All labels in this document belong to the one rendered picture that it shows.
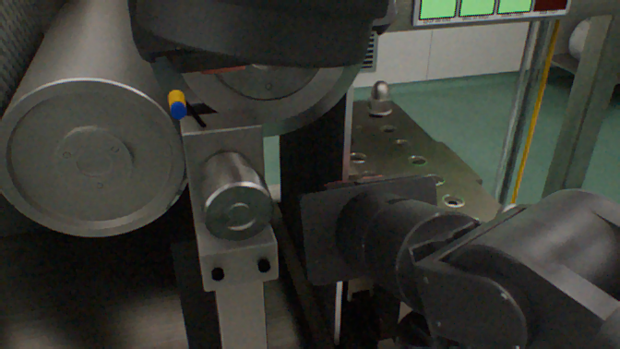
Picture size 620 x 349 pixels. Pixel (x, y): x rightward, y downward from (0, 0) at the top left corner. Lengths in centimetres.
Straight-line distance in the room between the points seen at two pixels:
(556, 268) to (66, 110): 29
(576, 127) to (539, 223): 105
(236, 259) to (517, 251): 19
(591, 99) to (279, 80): 97
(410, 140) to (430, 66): 293
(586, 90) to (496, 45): 261
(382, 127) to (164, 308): 36
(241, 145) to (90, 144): 10
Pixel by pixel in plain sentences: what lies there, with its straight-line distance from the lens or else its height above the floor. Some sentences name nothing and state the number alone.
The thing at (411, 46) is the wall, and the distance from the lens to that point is 351.
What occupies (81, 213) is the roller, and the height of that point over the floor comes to 113.
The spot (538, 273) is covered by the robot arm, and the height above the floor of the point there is 122.
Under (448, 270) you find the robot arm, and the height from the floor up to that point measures 120.
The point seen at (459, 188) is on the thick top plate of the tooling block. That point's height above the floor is 103.
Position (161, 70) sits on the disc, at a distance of 35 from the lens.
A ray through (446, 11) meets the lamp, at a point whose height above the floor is 117.
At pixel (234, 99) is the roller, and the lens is 35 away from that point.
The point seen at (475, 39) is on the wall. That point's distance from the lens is 372.
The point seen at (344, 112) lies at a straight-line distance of 39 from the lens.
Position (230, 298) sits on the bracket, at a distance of 40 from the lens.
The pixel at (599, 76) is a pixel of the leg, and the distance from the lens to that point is 123.
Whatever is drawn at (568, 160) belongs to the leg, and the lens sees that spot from 131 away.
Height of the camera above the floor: 135
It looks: 32 degrees down
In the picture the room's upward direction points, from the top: straight up
